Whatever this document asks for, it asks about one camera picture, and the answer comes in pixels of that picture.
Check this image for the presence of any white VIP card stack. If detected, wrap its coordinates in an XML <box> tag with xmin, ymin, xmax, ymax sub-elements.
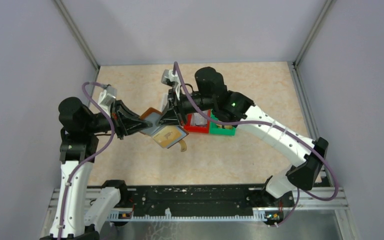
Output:
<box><xmin>190</xmin><ymin>113</ymin><xmax>208</xmax><ymax>127</ymax></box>

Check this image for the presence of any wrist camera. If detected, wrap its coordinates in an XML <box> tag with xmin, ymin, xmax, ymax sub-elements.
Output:
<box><xmin>161</xmin><ymin>69</ymin><xmax>180</xmax><ymax>87</ymax></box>
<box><xmin>97</xmin><ymin>85</ymin><xmax>117</xmax><ymax>115</ymax></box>

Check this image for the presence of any brown leather card holder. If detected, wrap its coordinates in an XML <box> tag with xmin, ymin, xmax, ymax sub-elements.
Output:
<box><xmin>139</xmin><ymin>107</ymin><xmax>189</xmax><ymax>152</ymax></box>

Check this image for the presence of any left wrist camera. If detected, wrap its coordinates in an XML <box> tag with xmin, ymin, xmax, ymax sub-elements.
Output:
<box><xmin>97</xmin><ymin>85</ymin><xmax>117</xmax><ymax>115</ymax></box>

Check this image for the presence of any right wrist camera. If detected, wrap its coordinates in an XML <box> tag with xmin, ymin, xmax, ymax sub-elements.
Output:
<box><xmin>161</xmin><ymin>69</ymin><xmax>180</xmax><ymax>87</ymax></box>

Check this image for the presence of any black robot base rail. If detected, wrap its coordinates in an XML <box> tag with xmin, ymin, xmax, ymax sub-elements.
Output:
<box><xmin>102</xmin><ymin>178</ymin><xmax>296</xmax><ymax>226</ymax></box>

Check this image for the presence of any red plastic bin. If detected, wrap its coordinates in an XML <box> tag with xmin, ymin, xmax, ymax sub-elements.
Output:
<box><xmin>183</xmin><ymin>113</ymin><xmax>210</xmax><ymax>134</ymax></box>

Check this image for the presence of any green plastic bin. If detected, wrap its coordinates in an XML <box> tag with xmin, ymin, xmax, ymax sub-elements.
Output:
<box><xmin>209</xmin><ymin>121</ymin><xmax>236</xmax><ymax>136</ymax></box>

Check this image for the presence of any translucent white plastic bin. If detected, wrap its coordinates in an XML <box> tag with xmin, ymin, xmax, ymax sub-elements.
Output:
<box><xmin>160</xmin><ymin>93</ymin><xmax>170</xmax><ymax>115</ymax></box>

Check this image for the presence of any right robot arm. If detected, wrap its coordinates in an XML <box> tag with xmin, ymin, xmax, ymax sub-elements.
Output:
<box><xmin>157</xmin><ymin>66</ymin><xmax>329</xmax><ymax>199</ymax></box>

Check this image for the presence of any gold credit card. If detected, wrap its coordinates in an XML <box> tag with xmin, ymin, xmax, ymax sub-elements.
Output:
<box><xmin>151</xmin><ymin>125</ymin><xmax>187</xmax><ymax>149</ymax></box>

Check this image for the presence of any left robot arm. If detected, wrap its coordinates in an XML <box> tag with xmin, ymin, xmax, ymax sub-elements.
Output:
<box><xmin>44</xmin><ymin>97</ymin><xmax>152</xmax><ymax>240</ymax></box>

